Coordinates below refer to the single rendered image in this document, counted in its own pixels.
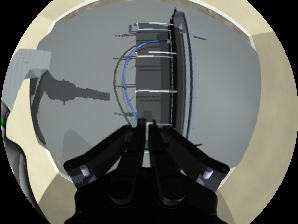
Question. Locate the black patch panel rack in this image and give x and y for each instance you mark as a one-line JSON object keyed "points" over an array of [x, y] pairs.
{"points": [[179, 16]]}

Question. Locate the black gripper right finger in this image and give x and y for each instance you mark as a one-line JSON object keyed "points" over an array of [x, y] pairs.
{"points": [[194, 163]]}

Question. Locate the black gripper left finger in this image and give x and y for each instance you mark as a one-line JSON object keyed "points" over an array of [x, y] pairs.
{"points": [[96, 162]]}

